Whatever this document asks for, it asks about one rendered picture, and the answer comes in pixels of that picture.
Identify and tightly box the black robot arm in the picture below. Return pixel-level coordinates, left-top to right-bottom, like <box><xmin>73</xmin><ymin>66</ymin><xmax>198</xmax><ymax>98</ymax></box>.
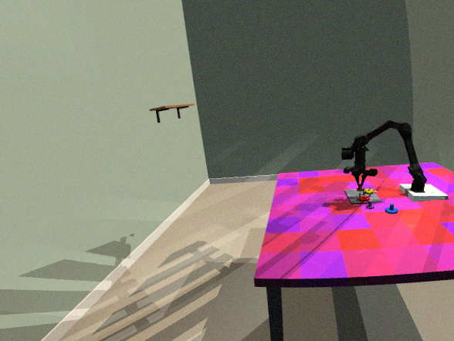
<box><xmin>341</xmin><ymin>120</ymin><xmax>427</xmax><ymax>193</ymax></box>

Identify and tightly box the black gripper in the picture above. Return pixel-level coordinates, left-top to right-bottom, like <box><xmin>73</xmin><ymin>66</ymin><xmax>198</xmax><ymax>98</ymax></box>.
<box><xmin>344</xmin><ymin>159</ymin><xmax>378</xmax><ymax>186</ymax></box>

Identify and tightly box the blue gear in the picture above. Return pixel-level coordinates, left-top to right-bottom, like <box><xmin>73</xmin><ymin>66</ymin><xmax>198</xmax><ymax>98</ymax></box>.
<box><xmin>385</xmin><ymin>204</ymin><xmax>398</xmax><ymax>214</ymax></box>

